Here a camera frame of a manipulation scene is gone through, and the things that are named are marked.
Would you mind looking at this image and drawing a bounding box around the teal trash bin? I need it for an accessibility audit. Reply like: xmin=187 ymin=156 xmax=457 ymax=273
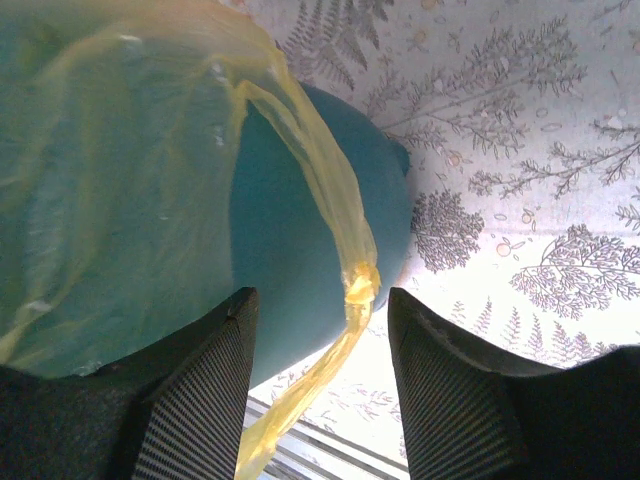
xmin=230 ymin=85 xmax=412 ymax=387

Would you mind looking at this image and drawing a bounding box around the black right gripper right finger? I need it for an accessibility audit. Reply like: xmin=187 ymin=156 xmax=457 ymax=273
xmin=388 ymin=288 xmax=639 ymax=480

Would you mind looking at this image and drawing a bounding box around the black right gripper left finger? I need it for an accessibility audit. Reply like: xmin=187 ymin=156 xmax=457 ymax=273
xmin=1 ymin=288 xmax=259 ymax=479

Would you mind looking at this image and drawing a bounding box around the yellow trash bag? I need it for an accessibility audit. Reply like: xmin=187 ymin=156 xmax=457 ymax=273
xmin=1 ymin=1 xmax=380 ymax=479

